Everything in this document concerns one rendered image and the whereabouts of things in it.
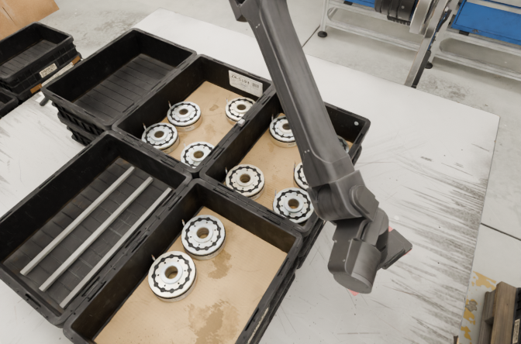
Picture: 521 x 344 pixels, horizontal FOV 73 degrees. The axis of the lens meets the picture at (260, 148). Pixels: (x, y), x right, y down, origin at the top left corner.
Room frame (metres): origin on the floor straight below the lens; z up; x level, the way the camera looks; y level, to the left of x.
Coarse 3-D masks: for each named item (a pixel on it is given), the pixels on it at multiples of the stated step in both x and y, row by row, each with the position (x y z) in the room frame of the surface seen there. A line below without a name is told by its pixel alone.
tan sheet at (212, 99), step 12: (204, 84) 0.95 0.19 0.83; (192, 96) 0.89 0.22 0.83; (204, 96) 0.89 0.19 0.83; (216, 96) 0.89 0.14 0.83; (228, 96) 0.89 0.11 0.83; (240, 96) 0.89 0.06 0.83; (204, 108) 0.83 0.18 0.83; (216, 108) 0.83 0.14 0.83; (204, 120) 0.78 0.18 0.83; (216, 120) 0.78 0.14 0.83; (180, 132) 0.73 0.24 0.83; (192, 132) 0.72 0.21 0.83; (204, 132) 0.72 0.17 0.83; (216, 132) 0.72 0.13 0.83; (180, 144) 0.68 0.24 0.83; (216, 144) 0.68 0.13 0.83; (180, 156) 0.63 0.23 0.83
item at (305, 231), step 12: (336, 108) 0.72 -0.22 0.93; (252, 120) 0.68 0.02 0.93; (360, 120) 0.68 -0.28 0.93; (240, 132) 0.63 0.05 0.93; (360, 132) 0.63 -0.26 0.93; (228, 144) 0.59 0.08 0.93; (360, 144) 0.60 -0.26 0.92; (216, 156) 0.56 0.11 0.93; (204, 168) 0.52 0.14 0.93; (204, 180) 0.48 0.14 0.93; (228, 192) 0.45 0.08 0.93; (252, 204) 0.41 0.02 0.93; (276, 216) 0.38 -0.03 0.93; (312, 216) 0.38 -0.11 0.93; (300, 228) 0.35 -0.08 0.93
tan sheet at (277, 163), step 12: (264, 132) 0.72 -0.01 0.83; (264, 144) 0.68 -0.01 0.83; (348, 144) 0.67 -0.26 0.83; (252, 156) 0.63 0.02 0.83; (264, 156) 0.63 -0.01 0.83; (276, 156) 0.63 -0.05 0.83; (288, 156) 0.63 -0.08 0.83; (264, 168) 0.59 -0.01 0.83; (276, 168) 0.59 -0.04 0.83; (288, 168) 0.59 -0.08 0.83; (276, 180) 0.55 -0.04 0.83; (288, 180) 0.55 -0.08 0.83; (264, 192) 0.51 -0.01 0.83; (264, 204) 0.47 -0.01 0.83
